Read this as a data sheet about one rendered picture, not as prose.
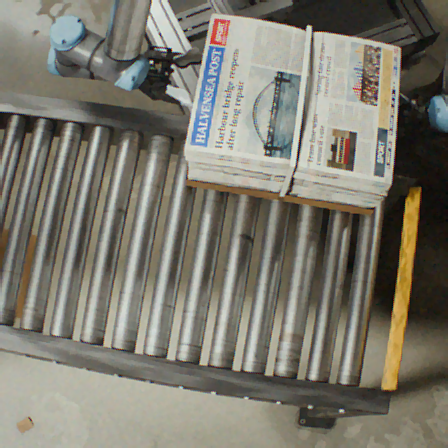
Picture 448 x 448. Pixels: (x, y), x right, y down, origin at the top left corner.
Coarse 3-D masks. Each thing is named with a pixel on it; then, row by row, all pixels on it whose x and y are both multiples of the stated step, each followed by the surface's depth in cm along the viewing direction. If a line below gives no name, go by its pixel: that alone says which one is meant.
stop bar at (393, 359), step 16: (416, 192) 162; (416, 208) 161; (416, 224) 160; (416, 240) 159; (400, 256) 159; (400, 272) 157; (400, 288) 157; (400, 304) 156; (400, 320) 155; (400, 336) 154; (400, 352) 153; (384, 368) 154; (384, 384) 151
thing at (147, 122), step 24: (0, 96) 167; (24, 96) 167; (48, 96) 167; (72, 120) 166; (96, 120) 166; (120, 120) 166; (144, 120) 166; (168, 120) 166; (144, 144) 173; (408, 168) 165
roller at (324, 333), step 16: (336, 224) 162; (352, 224) 163; (336, 240) 161; (336, 256) 160; (336, 272) 159; (320, 288) 160; (336, 288) 158; (320, 304) 158; (336, 304) 158; (320, 320) 157; (336, 320) 157; (320, 336) 156; (336, 336) 157; (320, 352) 155; (320, 368) 154
